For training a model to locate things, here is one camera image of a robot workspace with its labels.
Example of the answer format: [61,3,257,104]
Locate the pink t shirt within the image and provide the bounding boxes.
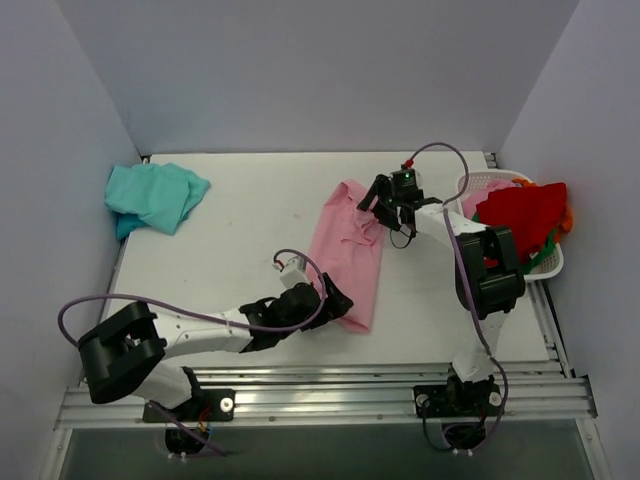
[308,180,384,333]
[461,185,501,219]

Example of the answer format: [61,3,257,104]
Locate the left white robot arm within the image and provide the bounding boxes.
[78,274,354,419]

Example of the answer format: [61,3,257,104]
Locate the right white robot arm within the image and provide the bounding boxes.
[357,167,525,413]

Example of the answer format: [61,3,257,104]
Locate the white plastic basket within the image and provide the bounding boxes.
[456,169,573,283]

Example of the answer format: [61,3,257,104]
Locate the pink t shirt in basket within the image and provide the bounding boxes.
[461,185,501,219]

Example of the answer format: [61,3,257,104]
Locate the red t shirt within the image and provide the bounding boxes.
[473,183,568,265]

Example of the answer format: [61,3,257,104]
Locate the green t shirt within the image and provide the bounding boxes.
[521,228,556,275]

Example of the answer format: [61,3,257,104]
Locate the orange t shirt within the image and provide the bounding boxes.
[511,177,574,244]

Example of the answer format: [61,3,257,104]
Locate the teal t shirt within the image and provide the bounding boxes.
[104,163,211,241]

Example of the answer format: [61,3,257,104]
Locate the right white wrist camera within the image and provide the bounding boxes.
[401,158,422,185]

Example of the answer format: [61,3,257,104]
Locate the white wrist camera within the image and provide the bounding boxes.
[401,158,422,185]
[274,256,309,289]

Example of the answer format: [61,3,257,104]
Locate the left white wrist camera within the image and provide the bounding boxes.
[274,256,309,289]

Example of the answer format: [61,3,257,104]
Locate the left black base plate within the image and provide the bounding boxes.
[133,387,235,423]

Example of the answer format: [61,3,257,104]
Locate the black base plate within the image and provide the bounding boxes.
[133,387,235,423]
[413,382,502,419]

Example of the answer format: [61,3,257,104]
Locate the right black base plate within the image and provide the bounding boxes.
[413,382,502,419]

